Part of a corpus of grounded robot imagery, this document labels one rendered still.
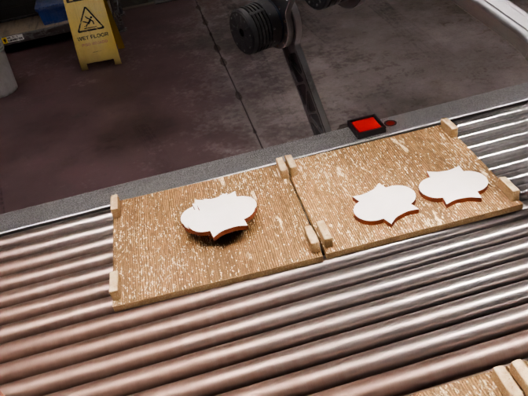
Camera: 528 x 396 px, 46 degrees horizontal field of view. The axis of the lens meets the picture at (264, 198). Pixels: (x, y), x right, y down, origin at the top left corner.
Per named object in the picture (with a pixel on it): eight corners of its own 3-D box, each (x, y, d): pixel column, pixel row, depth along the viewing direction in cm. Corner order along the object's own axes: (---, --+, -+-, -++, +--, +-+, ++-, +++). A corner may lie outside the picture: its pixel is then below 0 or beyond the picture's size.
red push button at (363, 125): (351, 126, 160) (350, 122, 160) (372, 121, 161) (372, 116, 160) (359, 137, 156) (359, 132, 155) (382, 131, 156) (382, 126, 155)
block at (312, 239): (304, 236, 125) (302, 225, 123) (313, 233, 125) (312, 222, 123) (312, 254, 120) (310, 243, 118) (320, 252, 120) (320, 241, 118)
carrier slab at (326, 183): (284, 167, 149) (283, 162, 148) (445, 129, 152) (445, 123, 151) (327, 259, 120) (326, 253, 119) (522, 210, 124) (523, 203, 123)
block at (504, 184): (496, 186, 129) (496, 176, 127) (504, 185, 129) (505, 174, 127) (511, 203, 124) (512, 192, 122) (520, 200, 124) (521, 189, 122)
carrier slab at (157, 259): (115, 207, 145) (112, 201, 144) (284, 168, 148) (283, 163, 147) (114, 312, 117) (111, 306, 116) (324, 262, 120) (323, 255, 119)
